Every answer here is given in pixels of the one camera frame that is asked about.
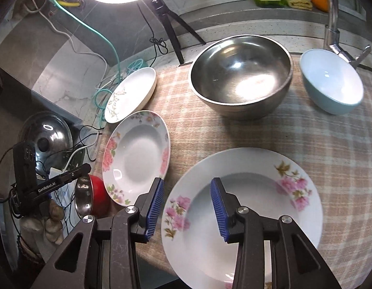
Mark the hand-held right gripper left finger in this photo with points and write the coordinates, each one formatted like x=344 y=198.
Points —
x=154 y=207

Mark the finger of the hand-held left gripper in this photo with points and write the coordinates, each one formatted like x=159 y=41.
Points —
x=79 y=171

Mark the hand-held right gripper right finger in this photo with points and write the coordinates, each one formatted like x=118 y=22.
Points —
x=217 y=207

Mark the large pink floral plate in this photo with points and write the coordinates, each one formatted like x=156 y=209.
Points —
x=264 y=201

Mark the deep rose print plate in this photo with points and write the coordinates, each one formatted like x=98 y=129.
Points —
x=138 y=153

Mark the white leaf print plate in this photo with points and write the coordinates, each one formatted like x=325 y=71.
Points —
x=132 y=90

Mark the light blue ceramic bowl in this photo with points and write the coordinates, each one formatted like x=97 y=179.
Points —
x=330 y=78

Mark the person's left forearm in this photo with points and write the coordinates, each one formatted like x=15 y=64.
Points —
x=31 y=253

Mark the person's left hand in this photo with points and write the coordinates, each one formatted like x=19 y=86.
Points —
x=53 y=216

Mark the white power adapter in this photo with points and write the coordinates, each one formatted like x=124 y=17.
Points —
x=55 y=173

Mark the red steel-lined bowl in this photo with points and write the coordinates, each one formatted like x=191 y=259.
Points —
x=97 y=192

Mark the steel pot lid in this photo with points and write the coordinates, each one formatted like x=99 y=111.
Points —
x=53 y=132

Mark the teal power strip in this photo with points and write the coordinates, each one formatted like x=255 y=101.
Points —
x=135 y=64

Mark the plaid table cloth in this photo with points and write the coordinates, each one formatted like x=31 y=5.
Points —
x=324 y=138

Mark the large steel bowl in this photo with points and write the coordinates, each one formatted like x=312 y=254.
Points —
x=240 y=66

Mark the black tripod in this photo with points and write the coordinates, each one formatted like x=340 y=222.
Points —
x=171 y=33

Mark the chrome kitchen faucet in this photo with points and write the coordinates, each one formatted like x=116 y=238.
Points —
x=332 y=21

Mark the yellow sponge cloth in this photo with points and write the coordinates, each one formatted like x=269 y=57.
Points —
x=300 y=3

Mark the orange fruit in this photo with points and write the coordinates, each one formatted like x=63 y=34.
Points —
x=320 y=1

